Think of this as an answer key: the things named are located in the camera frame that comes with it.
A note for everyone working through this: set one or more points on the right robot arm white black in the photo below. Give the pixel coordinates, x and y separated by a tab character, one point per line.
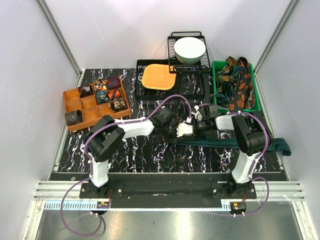
251	136

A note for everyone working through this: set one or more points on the rolled maroon striped tie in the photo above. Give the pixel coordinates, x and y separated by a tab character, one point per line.
114	83

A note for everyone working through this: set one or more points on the orange woven pot holder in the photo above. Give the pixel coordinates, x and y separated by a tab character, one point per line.
158	77

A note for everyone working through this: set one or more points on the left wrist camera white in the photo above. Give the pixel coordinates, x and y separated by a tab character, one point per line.
184	129

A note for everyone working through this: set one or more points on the green plastic bin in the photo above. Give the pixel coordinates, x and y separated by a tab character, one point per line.
221	99

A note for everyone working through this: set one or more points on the white bowl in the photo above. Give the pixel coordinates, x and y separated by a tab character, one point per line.
189	50

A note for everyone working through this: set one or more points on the dark green tie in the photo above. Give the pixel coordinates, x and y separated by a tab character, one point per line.
279	144

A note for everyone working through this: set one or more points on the rolled dark floral tie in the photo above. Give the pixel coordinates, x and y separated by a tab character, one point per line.
85	91

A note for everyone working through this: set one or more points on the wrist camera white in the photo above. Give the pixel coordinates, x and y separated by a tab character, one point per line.
199	112
184	129

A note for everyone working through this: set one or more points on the rolled navy orange striped tie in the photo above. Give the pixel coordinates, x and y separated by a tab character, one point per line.
115	93

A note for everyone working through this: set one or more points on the rolled blue paisley tie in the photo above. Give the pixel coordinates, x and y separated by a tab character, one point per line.
102	97

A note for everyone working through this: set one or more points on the brown teal patterned tie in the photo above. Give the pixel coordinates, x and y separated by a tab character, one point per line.
227	77

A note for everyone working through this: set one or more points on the rolled colourful floral tie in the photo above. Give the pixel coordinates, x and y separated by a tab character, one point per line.
100	86

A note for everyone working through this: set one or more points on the black wire tray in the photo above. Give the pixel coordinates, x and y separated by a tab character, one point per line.
190	85

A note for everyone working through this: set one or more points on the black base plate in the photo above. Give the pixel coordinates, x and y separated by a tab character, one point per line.
166	191

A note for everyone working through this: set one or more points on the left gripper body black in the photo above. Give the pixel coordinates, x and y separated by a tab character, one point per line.
169	131

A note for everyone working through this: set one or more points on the orange wooden divided box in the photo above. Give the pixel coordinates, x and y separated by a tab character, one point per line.
91	112

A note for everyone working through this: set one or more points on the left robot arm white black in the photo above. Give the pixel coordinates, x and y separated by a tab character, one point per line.
105	137

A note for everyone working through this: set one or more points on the brown blue tie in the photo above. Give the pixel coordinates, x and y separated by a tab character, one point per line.
73	117

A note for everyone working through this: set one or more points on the rolled beige patterned tie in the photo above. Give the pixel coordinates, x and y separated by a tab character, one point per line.
119	104

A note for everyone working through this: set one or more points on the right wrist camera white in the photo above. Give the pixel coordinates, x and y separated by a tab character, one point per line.
199	112

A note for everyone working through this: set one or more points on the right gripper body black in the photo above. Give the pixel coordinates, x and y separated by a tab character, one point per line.
197	127

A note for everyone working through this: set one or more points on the navy tie orange flowers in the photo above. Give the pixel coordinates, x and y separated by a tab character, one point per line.
243	95

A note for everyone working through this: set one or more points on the black wire dish rack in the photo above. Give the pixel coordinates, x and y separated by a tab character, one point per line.
175	66

